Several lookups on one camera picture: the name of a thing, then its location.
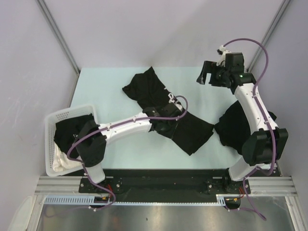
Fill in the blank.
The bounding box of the black printed t shirt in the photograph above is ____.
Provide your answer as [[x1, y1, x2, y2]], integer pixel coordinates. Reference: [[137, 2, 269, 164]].
[[122, 67, 214, 155]]

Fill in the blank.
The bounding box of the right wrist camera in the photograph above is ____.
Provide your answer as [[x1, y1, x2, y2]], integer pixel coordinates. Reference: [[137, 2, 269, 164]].
[[216, 45, 231, 67]]

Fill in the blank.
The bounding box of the left cable duct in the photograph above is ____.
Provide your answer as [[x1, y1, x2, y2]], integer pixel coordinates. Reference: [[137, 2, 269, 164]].
[[44, 195, 110, 205]]

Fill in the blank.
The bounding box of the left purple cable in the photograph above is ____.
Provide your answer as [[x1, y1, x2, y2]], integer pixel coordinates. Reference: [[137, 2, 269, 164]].
[[66, 95, 189, 193]]

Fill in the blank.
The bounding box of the purple cable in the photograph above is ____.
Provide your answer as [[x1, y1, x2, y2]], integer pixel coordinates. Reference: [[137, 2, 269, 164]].
[[223, 38, 277, 176], [66, 95, 189, 193]]

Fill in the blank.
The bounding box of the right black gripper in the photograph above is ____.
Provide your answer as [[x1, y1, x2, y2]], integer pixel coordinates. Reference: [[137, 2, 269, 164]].
[[196, 61, 230, 88]]

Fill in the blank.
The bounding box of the right cable duct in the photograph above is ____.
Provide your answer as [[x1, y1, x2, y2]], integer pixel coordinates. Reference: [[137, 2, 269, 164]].
[[217, 194, 241, 207]]

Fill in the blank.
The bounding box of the left aluminium frame rail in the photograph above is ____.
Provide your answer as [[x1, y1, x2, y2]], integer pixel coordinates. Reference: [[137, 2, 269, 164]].
[[35, 175, 84, 194]]

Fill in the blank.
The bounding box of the aluminium frame rail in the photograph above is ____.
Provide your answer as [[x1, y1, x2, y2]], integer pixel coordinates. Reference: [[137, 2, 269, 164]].
[[35, 175, 84, 194], [248, 177, 297, 197]]

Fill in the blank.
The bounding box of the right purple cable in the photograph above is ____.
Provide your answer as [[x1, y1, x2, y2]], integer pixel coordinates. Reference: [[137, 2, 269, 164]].
[[223, 38, 277, 176]]

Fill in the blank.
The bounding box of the stack of folded black shirts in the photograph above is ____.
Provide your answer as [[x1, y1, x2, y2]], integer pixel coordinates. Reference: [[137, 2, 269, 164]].
[[213, 100, 277, 154]]

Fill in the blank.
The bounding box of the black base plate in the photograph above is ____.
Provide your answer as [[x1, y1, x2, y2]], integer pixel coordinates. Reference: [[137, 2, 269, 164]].
[[78, 169, 251, 203]]

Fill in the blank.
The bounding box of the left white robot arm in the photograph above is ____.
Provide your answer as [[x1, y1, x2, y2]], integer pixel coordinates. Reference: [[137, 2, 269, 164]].
[[74, 103, 185, 193]]

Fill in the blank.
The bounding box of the white plastic basket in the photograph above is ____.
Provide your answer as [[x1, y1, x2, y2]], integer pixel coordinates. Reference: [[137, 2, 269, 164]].
[[45, 104, 98, 177]]

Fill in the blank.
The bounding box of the black shirt in basket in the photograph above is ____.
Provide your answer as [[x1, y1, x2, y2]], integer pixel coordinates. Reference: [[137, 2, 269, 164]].
[[54, 114, 94, 154]]

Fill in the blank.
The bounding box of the cable duct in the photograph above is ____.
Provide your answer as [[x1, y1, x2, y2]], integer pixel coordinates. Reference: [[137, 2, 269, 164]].
[[217, 194, 241, 207], [44, 195, 110, 205]]

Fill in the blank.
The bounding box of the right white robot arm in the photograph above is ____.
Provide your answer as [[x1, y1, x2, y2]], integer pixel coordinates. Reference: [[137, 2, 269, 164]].
[[197, 49, 288, 193]]

